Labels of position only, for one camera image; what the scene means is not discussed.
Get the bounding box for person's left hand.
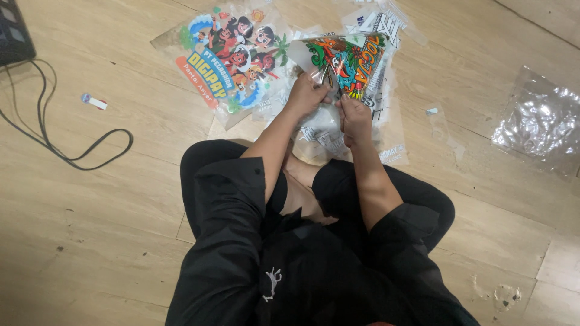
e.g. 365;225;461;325
285;72;334;121

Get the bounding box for person's right hand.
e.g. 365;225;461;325
335;93;373;150

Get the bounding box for orange green printed film sheet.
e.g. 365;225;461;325
287;33;389;101

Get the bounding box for pile of white-print film sheets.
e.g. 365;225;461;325
206;25;409;166

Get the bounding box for black white lettered film sheet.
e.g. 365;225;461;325
341;7;404;50

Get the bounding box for clear film scrap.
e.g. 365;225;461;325
424;103;466;163

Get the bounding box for cartoon children printed film sheet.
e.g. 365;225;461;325
150;2;295;129

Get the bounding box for person's black trousers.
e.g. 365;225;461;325
180;139;456;254

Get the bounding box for person's black shirt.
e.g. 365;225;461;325
165;156;481;326

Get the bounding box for crinkled clear plastic bag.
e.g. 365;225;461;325
491;66;580;183

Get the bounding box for small white red sticker scrap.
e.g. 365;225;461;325
81;93;108;111

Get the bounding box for black device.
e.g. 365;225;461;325
0;0;37;66

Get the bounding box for black cable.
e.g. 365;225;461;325
0;59;134;171

